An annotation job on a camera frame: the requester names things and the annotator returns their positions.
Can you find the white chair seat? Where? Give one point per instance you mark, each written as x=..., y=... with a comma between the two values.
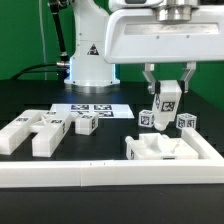
x=154, y=146

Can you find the small white tag cube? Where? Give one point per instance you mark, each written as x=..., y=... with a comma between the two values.
x=186, y=120
x=146, y=118

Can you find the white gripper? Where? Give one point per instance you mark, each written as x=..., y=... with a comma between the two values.
x=136, y=36

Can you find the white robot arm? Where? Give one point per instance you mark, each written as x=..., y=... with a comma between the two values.
x=88, y=67

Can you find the white L-shaped fence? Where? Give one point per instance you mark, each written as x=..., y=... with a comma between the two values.
x=207, y=168

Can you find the white chair back frame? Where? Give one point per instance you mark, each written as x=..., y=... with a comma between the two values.
x=49, y=128

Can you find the white marker sheet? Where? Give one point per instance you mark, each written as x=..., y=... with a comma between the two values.
x=114, y=111

